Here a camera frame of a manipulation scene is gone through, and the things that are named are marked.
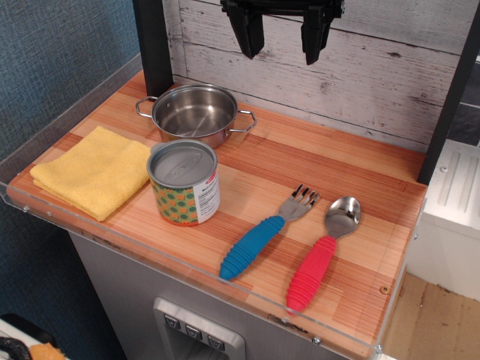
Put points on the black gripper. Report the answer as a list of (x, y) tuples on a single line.
[(246, 18)]

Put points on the toy food can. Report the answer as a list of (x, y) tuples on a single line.
[(185, 181)]

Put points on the small steel pot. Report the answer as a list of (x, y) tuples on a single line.
[(202, 112)]

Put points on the yellow folded cloth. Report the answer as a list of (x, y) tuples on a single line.
[(97, 175)]

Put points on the clear acrylic table guard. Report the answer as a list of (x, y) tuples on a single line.
[(258, 170)]

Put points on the grey toy fridge cabinet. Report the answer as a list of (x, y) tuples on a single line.
[(127, 288)]

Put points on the silver dispenser panel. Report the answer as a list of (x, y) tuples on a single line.
[(187, 335)]

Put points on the orange object bottom left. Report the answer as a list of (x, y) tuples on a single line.
[(46, 351)]

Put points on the black object bottom left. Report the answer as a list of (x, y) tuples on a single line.
[(18, 335)]

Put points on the black left frame post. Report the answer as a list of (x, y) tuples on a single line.
[(154, 46)]

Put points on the black frame post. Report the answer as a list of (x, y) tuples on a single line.
[(452, 100), (154, 46)]

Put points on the black right frame post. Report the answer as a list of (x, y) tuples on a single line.
[(452, 100)]

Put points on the red handled spoon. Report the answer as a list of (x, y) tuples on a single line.
[(342, 218)]

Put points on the blue handled fork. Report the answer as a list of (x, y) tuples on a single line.
[(246, 249)]

